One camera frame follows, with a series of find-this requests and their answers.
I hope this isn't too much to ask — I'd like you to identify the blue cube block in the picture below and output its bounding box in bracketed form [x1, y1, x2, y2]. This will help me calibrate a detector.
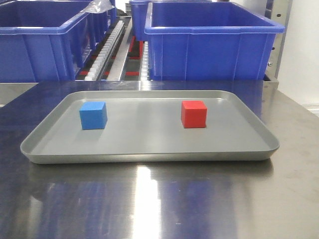
[79, 101, 107, 130]

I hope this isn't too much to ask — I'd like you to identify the white roller track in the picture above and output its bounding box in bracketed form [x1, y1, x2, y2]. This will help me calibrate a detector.
[84, 20, 124, 81]

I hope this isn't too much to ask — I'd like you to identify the blue bin front right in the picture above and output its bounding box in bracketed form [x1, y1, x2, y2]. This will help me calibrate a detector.
[145, 1, 285, 81]

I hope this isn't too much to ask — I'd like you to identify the blue bin back right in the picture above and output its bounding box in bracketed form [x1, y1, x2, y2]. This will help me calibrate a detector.
[130, 0, 220, 47]

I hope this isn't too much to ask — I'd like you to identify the steel shelf upright post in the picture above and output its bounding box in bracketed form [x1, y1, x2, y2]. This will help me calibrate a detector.
[265, 0, 293, 82]

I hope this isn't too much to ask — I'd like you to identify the blue bin back left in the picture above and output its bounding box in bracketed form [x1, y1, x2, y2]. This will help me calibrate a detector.
[92, 0, 117, 44]

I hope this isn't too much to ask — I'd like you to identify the red cube block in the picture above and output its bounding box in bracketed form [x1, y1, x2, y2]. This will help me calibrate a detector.
[181, 101, 207, 128]

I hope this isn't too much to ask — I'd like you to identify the grey metal tray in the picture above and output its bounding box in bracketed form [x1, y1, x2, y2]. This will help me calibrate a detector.
[20, 90, 279, 164]

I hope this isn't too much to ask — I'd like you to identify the blue bin front left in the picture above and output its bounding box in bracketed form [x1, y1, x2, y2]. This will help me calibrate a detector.
[0, 0, 95, 83]

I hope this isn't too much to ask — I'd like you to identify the blue bin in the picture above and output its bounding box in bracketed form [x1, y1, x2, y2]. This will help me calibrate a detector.
[0, 0, 95, 83]
[92, 0, 117, 44]
[145, 1, 285, 81]
[130, 0, 220, 47]

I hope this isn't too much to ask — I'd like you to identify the clear plastic bag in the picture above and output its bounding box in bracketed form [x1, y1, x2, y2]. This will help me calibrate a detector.
[82, 0, 115, 14]

